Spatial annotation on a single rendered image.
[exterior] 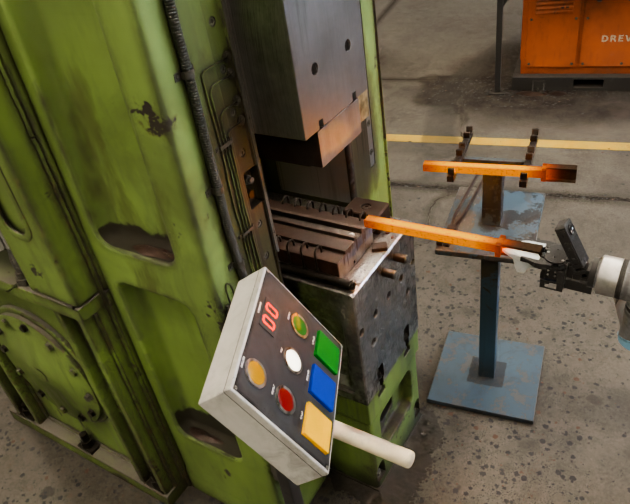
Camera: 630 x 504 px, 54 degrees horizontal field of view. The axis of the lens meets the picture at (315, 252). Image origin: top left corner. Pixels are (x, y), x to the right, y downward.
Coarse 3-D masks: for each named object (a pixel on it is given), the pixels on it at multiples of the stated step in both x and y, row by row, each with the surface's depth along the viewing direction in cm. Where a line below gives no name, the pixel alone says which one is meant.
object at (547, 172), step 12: (432, 168) 190; (444, 168) 189; (456, 168) 187; (468, 168) 186; (480, 168) 184; (492, 168) 183; (504, 168) 182; (516, 168) 181; (528, 168) 180; (540, 168) 180; (552, 168) 177; (564, 168) 176; (576, 168) 175; (552, 180) 179; (564, 180) 178
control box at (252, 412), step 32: (256, 288) 127; (256, 320) 120; (288, 320) 130; (224, 352) 116; (256, 352) 116; (224, 384) 108; (256, 384) 111; (288, 384) 119; (224, 416) 110; (256, 416) 109; (288, 416) 115; (256, 448) 115; (288, 448) 113
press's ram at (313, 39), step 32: (256, 0) 125; (288, 0) 124; (320, 0) 133; (352, 0) 144; (256, 32) 130; (288, 32) 126; (320, 32) 136; (352, 32) 147; (256, 64) 135; (288, 64) 130; (320, 64) 138; (352, 64) 150; (256, 96) 140; (288, 96) 135; (320, 96) 141; (352, 96) 156; (256, 128) 146; (288, 128) 141
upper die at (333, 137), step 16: (352, 112) 155; (320, 128) 145; (336, 128) 150; (352, 128) 157; (272, 144) 153; (288, 144) 150; (304, 144) 148; (320, 144) 146; (336, 144) 152; (288, 160) 153; (304, 160) 151; (320, 160) 148
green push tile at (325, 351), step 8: (320, 336) 136; (320, 344) 134; (328, 344) 137; (320, 352) 133; (328, 352) 135; (336, 352) 138; (320, 360) 132; (328, 360) 134; (336, 360) 137; (328, 368) 134; (336, 368) 135
